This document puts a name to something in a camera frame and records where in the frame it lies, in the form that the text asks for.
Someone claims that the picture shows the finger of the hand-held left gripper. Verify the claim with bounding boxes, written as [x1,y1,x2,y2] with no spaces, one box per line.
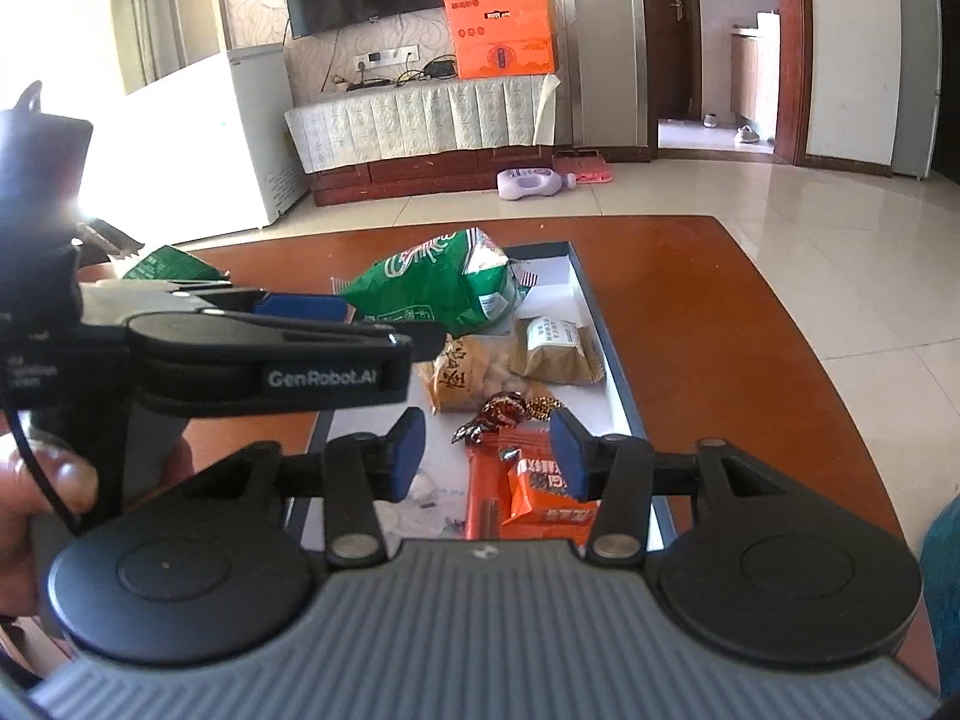
[169,281,357,325]
[131,313,449,362]

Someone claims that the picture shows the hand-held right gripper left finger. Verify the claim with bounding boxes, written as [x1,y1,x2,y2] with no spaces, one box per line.
[180,406,428,567]

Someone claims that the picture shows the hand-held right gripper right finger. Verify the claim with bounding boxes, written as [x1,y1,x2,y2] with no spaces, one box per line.
[550,406,777,563]

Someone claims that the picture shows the orange snack packet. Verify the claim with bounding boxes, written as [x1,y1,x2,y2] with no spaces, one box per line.
[501,454,601,547]

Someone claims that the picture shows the brown peanut packet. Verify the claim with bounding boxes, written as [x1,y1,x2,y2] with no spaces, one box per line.
[416,331,552,415]

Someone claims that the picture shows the green snack bag red logo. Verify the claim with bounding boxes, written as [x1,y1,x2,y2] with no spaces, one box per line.
[339,227,533,335]

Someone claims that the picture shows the brown foil candy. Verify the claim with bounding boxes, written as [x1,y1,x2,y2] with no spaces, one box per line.
[450,390,563,445]

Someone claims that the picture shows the red long snack packet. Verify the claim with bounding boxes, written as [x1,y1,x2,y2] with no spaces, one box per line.
[463,424,571,541]

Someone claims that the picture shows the olive packet with white label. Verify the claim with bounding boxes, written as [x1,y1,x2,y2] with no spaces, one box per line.
[510,315,607,387]

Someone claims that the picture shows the green snack bag striped edge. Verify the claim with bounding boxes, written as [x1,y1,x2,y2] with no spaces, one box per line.
[118,244,230,286]

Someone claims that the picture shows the blue cardboard box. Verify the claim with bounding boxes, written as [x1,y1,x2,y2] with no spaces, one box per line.
[285,240,676,541]

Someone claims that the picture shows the person's left hand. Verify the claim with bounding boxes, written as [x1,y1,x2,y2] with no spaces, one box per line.
[0,431,102,620]

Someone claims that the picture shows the clear plastic wrapper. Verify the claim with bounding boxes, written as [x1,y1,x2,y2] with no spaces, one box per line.
[375,465,470,541]

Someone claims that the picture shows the white chest freezer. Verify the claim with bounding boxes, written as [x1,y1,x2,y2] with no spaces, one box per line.
[124,43,308,245]

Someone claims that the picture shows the purple plastic bottle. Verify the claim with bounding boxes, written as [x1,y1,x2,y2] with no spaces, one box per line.
[496,167,578,203]

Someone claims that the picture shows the white cabinet cover cloth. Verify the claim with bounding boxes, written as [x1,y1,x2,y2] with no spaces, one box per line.
[283,75,563,173]

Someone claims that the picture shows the orange cardboard box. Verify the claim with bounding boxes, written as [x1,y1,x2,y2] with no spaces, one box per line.
[442,0,560,81]

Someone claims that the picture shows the beige curtain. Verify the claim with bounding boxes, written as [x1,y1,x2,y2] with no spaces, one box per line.
[105,0,226,95]

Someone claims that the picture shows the teal clothing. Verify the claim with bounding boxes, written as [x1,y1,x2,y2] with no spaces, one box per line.
[919,495,960,691]

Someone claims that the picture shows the wooden kitchen cabinet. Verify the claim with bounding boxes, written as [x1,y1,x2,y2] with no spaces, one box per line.
[730,11,781,136]

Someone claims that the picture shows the grey refrigerator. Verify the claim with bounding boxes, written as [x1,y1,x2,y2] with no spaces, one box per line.
[891,0,944,181]

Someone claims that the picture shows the black cable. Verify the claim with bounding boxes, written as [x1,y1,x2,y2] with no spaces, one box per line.
[7,405,85,539]

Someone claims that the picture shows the wall power outlets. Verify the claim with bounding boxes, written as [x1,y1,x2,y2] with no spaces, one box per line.
[352,45,419,67]

